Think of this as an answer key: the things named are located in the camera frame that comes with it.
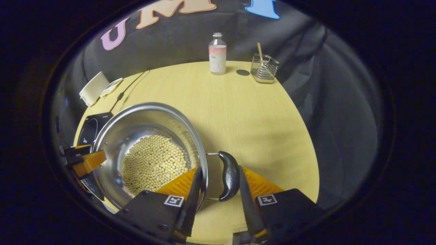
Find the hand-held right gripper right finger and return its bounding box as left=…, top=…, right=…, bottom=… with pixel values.
left=238, top=165, right=325, bottom=244

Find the clear bottle with pink label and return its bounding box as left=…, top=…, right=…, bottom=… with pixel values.
left=208, top=32, right=227, bottom=75

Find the black power cable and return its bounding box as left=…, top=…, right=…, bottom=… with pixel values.
left=109, top=70, right=150, bottom=113

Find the white divided snack dish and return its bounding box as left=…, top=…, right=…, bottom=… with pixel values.
left=100, top=78, right=123, bottom=98

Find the stainless steel pot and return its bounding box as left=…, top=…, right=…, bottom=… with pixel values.
left=92, top=101, right=240, bottom=211

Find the black induction cooktop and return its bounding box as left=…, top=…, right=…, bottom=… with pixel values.
left=77, top=112, right=114, bottom=201

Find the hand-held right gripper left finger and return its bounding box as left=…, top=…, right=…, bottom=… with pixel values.
left=113, top=166, right=204, bottom=245

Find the white toaster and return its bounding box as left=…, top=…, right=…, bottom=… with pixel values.
left=79, top=71, right=110, bottom=107

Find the pile of yellow soybeans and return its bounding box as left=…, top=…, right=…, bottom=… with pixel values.
left=122, top=135, right=191, bottom=197

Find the wire mesh utensil holder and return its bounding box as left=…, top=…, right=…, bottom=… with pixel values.
left=250, top=54, right=280, bottom=84

